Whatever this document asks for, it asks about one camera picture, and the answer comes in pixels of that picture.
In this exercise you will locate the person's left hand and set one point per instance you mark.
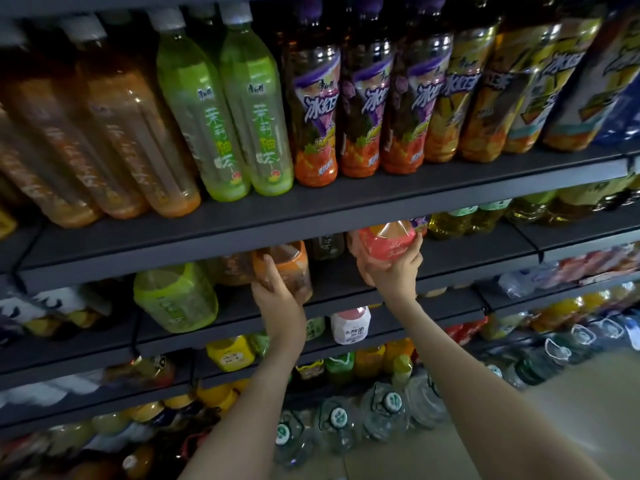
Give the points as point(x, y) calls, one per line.
point(282, 320)

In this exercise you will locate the person's right hand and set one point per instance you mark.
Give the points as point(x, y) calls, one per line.
point(395, 280)

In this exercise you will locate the orange squat drink bottle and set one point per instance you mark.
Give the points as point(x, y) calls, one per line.
point(290, 265)

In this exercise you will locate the group of green squat bottles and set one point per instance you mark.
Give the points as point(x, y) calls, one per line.
point(320, 365)

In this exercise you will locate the white squat drink bottle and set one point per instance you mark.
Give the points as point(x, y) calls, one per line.
point(351, 325)

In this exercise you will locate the dark green squat bottle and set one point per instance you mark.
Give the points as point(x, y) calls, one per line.
point(327, 245)

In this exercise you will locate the yellow green drink bottle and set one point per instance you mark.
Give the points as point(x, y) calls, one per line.
point(175, 300)

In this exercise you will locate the dark grey metal shelf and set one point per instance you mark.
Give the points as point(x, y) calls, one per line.
point(300, 210)

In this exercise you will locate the group of large water bottles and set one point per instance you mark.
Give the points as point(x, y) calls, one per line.
point(400, 410)

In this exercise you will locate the purple label fruit drink bottle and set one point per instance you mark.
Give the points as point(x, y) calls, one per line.
point(365, 105)
point(315, 115)

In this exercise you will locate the row of small white bottles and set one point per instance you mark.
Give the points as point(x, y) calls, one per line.
point(45, 390)

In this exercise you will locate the person's left forearm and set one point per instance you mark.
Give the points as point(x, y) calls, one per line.
point(240, 420)

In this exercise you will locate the person's right forearm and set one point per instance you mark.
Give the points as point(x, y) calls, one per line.
point(500, 395)

